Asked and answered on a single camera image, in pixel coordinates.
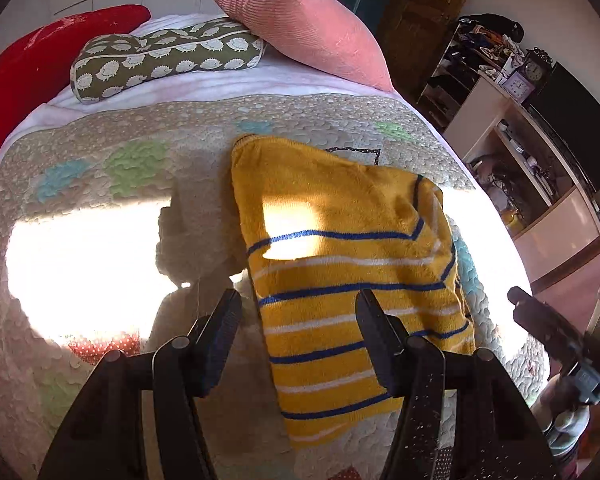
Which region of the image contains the dark cluttered rack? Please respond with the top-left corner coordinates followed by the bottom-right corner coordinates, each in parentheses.
top-left (419, 12), bottom-right (526, 128)

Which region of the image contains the olive hedgehog print pillow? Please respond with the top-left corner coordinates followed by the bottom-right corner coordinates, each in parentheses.
top-left (70, 16), bottom-right (266, 105)

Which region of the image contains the red long pillow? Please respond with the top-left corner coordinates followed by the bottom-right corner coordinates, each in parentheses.
top-left (0, 4), bottom-right (152, 177)

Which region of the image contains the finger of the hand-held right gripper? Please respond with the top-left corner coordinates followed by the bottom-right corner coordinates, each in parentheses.
top-left (507, 286), bottom-right (587, 362)

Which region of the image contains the small square clock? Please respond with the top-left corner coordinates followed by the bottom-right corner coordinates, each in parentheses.
top-left (500, 70), bottom-right (537, 104)

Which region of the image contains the beige patchwork quilt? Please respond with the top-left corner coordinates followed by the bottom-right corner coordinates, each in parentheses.
top-left (0, 92), bottom-right (551, 480)

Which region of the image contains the yellow striped baby garment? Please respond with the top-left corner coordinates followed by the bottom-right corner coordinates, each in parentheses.
top-left (230, 134), bottom-right (477, 450)

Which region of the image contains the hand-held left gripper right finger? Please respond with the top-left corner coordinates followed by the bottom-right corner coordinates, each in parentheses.
top-left (355, 288), bottom-right (563, 480)

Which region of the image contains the yellow jar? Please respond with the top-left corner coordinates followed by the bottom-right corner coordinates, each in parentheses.
top-left (499, 206), bottom-right (525, 235)

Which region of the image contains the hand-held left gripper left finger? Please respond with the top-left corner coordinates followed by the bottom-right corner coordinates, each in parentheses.
top-left (37, 288), bottom-right (244, 480)

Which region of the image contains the wooden door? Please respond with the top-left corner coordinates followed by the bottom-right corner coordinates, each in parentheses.
top-left (375, 0), bottom-right (486, 106)

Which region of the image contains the cream shelf unit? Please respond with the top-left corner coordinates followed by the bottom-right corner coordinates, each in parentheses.
top-left (445, 70), bottom-right (600, 283)

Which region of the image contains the black television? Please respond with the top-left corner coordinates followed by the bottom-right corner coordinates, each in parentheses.
top-left (524, 62), bottom-right (600, 207)

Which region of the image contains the dark mantel clock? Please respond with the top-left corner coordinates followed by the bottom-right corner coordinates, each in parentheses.
top-left (522, 48), bottom-right (554, 87)

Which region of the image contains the pink ribbed pillow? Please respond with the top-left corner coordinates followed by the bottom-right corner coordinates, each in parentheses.
top-left (202, 0), bottom-right (396, 93)

